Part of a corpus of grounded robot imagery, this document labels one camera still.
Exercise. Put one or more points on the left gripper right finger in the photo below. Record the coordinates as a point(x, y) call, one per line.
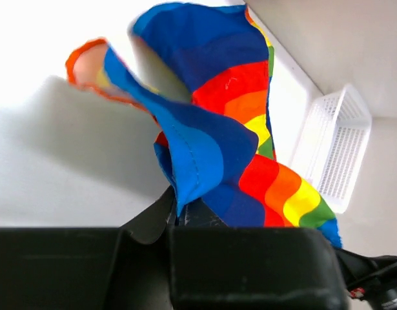
point(219, 267)

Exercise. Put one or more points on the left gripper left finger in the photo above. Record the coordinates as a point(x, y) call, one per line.
point(89, 267)

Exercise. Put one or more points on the rainbow striped shorts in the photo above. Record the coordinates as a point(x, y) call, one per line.
point(218, 147)

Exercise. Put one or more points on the white plastic basket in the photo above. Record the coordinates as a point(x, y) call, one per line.
point(332, 145)

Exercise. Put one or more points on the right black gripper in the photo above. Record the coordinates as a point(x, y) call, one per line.
point(370, 279)

